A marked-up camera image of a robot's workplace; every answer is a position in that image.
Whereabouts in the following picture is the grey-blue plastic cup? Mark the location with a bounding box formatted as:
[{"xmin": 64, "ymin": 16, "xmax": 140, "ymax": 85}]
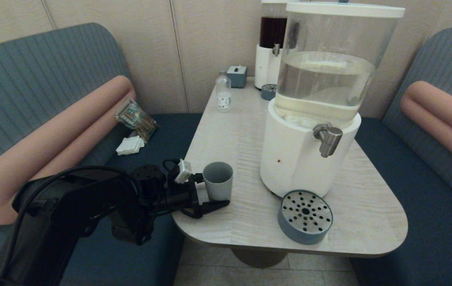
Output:
[{"xmin": 202, "ymin": 161, "xmax": 234, "ymax": 201}]

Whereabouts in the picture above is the silver water dispenser tap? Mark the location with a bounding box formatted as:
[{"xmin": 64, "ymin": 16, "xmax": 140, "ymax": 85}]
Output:
[{"xmin": 313, "ymin": 123, "xmax": 344, "ymax": 158}]

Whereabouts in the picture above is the white napkin stack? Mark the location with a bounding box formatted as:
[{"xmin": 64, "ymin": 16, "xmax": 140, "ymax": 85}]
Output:
[{"xmin": 115, "ymin": 135, "xmax": 146, "ymax": 156}]

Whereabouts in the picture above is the clear plastic snack packet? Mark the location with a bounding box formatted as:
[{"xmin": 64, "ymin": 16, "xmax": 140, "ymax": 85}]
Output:
[{"xmin": 115, "ymin": 99, "xmax": 158, "ymax": 143}]

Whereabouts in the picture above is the clear glass bottle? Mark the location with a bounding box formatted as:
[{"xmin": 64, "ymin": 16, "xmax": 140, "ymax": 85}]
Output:
[{"xmin": 215, "ymin": 70, "xmax": 232, "ymax": 113}]

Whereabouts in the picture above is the large blue perforated drip tray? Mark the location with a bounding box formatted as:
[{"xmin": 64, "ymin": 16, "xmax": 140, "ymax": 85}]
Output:
[{"xmin": 277, "ymin": 189, "xmax": 334, "ymax": 245}]

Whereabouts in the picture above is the clear water dispenser white base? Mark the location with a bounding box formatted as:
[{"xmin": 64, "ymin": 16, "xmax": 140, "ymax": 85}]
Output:
[{"xmin": 260, "ymin": 2, "xmax": 406, "ymax": 199}]

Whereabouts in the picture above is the blue tissue box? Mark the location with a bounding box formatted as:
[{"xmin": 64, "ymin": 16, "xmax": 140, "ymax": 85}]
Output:
[{"xmin": 226, "ymin": 65, "xmax": 248, "ymax": 89}]

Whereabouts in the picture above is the small blue drip tray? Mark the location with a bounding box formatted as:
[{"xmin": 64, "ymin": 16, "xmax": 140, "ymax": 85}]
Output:
[{"xmin": 260, "ymin": 83, "xmax": 277, "ymax": 101}]

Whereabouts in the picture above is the dark beverage dispenser white base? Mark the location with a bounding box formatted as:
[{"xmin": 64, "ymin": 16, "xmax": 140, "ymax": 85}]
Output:
[{"xmin": 254, "ymin": 0, "xmax": 290, "ymax": 90}]

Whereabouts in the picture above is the pink bolster cushion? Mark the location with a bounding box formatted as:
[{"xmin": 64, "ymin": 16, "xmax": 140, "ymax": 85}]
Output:
[
  {"xmin": 0, "ymin": 75, "xmax": 137, "ymax": 226},
  {"xmin": 399, "ymin": 81, "xmax": 452, "ymax": 176}
]

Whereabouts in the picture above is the teal booth sofa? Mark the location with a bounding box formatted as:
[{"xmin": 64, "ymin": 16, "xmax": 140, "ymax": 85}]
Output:
[
  {"xmin": 348, "ymin": 27, "xmax": 452, "ymax": 286},
  {"xmin": 0, "ymin": 22, "xmax": 203, "ymax": 286}
]

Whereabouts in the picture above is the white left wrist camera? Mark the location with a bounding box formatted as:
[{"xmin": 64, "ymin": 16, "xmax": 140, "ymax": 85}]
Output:
[{"xmin": 175, "ymin": 158, "xmax": 193, "ymax": 184}]

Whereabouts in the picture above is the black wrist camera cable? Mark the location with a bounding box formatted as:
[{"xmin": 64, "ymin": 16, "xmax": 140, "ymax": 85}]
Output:
[{"xmin": 162, "ymin": 158, "xmax": 181, "ymax": 176}]

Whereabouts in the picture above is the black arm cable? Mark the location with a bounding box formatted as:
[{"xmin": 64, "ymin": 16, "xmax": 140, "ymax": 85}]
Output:
[{"xmin": 12, "ymin": 165, "xmax": 143, "ymax": 239}]

